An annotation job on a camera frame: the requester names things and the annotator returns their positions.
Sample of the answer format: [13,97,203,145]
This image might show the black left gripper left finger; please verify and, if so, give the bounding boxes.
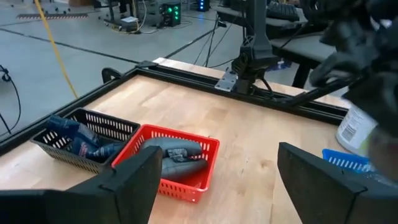
[0,146,163,224]

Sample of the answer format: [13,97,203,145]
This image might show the black computer with green lights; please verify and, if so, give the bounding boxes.
[146,0,183,27]

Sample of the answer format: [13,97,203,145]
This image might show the blue plastic basket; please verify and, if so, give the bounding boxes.
[322,148,374,175]

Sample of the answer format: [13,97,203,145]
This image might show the red plastic basket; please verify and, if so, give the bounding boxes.
[111,123,221,203]

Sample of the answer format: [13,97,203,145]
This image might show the black keyboard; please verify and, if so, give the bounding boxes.
[266,1,301,23]

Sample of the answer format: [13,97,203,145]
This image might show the green canister with white lid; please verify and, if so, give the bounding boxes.
[335,102,380,158]

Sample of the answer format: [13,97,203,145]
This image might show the black hanging cables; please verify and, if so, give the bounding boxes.
[192,18,240,68]

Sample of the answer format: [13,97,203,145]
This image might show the yellow cable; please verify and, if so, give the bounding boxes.
[33,0,79,100]

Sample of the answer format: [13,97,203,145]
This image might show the black plastic basket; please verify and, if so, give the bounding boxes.
[30,107,141,174]

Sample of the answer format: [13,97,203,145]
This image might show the dark grey travel bottle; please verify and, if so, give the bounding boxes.
[160,154,208,181]
[139,137,203,159]

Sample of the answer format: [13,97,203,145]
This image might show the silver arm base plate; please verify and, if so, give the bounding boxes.
[214,68,239,93]

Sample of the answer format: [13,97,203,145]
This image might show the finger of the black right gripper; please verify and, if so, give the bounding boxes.
[308,52,374,88]
[347,77,398,138]

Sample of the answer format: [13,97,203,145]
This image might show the navy blue travel bottle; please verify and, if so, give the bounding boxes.
[70,136,126,163]
[45,114,102,149]

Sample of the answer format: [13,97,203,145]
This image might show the dark grey desk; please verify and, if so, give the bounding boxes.
[269,30,338,90]

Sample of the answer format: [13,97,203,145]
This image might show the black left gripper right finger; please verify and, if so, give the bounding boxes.
[277,142,398,224]

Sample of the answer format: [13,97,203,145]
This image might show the black looped cable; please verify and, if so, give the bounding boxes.
[0,64,22,135]

